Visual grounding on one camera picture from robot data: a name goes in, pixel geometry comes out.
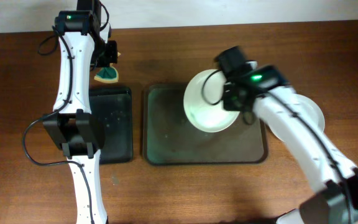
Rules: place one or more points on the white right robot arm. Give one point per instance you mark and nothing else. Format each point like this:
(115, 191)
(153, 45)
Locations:
(266, 94)

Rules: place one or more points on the small black tray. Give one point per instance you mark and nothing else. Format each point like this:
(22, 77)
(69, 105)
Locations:
(113, 108)

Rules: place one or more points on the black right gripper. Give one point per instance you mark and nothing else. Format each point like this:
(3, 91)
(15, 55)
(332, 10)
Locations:
(227, 105)

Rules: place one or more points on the large dark serving tray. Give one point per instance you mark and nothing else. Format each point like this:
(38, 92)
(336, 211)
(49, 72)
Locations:
(170, 139)

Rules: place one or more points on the green yellow sponge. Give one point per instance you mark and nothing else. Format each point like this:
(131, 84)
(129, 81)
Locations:
(107, 75)

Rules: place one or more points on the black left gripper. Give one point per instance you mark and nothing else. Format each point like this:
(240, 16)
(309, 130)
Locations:
(112, 59)

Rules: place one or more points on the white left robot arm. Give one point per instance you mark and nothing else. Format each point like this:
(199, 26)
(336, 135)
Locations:
(84, 43)

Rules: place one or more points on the white plate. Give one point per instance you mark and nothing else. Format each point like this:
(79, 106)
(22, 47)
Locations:
(309, 108)
(202, 102)

